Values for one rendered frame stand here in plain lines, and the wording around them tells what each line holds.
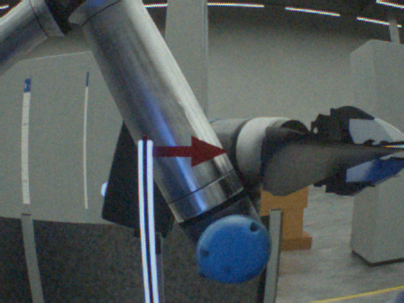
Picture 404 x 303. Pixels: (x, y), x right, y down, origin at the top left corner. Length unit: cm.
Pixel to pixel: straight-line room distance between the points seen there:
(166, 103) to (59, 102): 597
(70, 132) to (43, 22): 577
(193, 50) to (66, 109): 209
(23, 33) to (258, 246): 42
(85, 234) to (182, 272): 37
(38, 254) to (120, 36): 162
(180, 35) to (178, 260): 263
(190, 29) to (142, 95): 416
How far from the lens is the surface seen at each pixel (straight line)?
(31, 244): 230
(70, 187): 671
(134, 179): 120
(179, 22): 494
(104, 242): 238
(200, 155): 62
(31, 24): 95
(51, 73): 679
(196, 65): 490
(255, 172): 87
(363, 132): 76
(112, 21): 79
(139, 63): 78
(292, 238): 877
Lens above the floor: 118
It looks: level
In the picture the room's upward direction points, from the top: straight up
